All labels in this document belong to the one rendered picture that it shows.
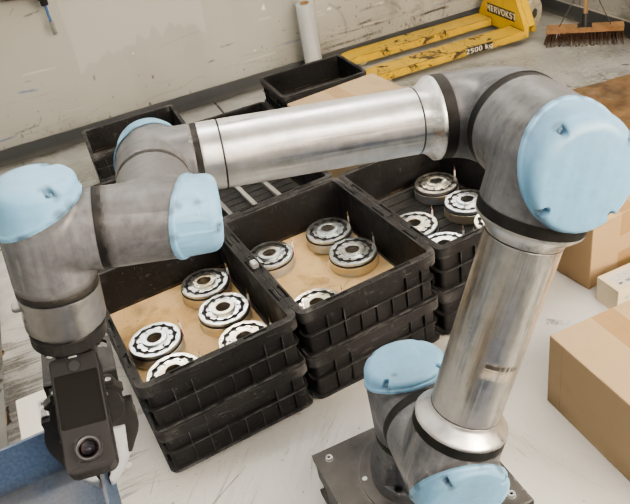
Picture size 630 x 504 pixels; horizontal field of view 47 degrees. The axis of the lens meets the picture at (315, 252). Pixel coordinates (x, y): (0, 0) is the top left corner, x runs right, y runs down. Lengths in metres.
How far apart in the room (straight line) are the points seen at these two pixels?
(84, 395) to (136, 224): 0.18
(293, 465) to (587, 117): 0.86
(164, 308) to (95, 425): 0.87
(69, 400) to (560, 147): 0.50
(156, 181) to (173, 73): 4.05
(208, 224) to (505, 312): 0.33
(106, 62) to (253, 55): 0.92
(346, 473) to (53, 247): 0.69
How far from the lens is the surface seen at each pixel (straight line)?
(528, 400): 1.41
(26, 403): 1.53
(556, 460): 1.32
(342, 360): 1.40
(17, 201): 0.63
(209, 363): 1.24
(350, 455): 1.21
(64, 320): 0.68
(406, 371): 0.99
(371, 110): 0.78
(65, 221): 0.64
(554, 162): 0.69
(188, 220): 0.64
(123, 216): 0.64
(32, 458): 0.94
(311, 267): 1.55
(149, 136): 0.76
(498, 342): 0.81
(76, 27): 4.54
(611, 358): 1.27
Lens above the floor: 1.73
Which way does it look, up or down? 34 degrees down
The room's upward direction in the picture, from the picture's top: 11 degrees counter-clockwise
